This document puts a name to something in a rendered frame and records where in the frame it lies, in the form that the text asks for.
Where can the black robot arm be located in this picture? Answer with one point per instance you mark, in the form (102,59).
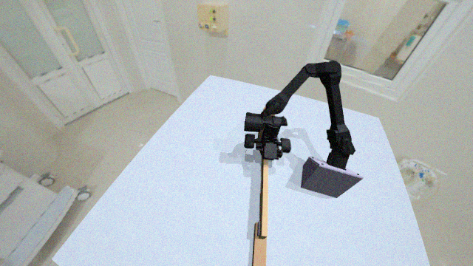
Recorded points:
(338,135)

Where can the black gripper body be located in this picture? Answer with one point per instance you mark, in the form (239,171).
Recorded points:
(250,141)

